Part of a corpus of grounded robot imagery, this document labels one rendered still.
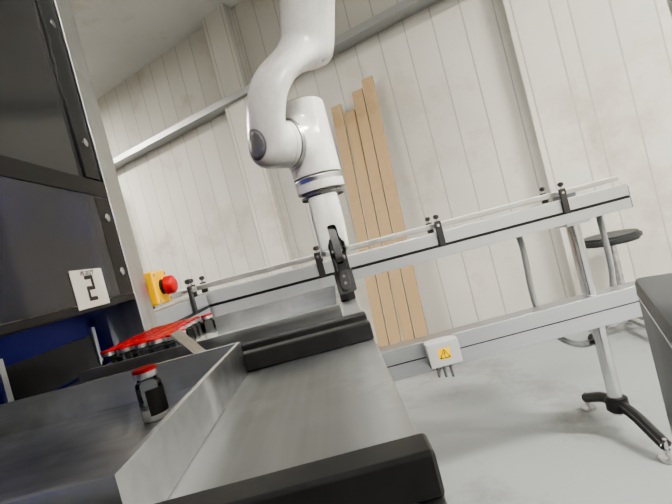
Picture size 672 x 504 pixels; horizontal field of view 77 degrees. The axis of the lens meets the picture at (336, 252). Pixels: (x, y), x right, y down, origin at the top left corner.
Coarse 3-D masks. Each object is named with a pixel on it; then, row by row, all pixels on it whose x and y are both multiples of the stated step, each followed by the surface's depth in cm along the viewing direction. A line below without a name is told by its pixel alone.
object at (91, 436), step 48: (96, 384) 44; (192, 384) 45; (240, 384) 41; (0, 432) 44; (48, 432) 41; (96, 432) 37; (144, 432) 34; (192, 432) 28; (0, 480) 32; (48, 480) 29; (96, 480) 19; (144, 480) 21
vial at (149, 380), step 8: (136, 376) 36; (144, 376) 36; (152, 376) 36; (136, 384) 36; (144, 384) 36; (152, 384) 36; (160, 384) 37; (136, 392) 36; (144, 392) 36; (144, 400) 36; (144, 408) 36; (168, 408) 37; (144, 416) 36; (152, 416) 36; (160, 416) 36
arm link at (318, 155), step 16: (304, 96) 69; (288, 112) 69; (304, 112) 68; (320, 112) 70; (304, 128) 67; (320, 128) 69; (304, 144) 67; (320, 144) 69; (304, 160) 68; (320, 160) 69; (336, 160) 71; (304, 176) 69
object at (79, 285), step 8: (72, 272) 62; (80, 272) 64; (88, 272) 66; (96, 272) 68; (72, 280) 61; (80, 280) 63; (88, 280) 65; (96, 280) 68; (80, 288) 63; (96, 288) 67; (104, 288) 69; (80, 296) 62; (88, 296) 64; (104, 296) 69; (80, 304) 62; (88, 304) 64; (96, 304) 66
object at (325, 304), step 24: (336, 288) 73; (240, 312) 79; (264, 312) 79; (288, 312) 79; (312, 312) 53; (336, 312) 53; (216, 336) 53; (240, 336) 53; (264, 336) 53; (144, 360) 53
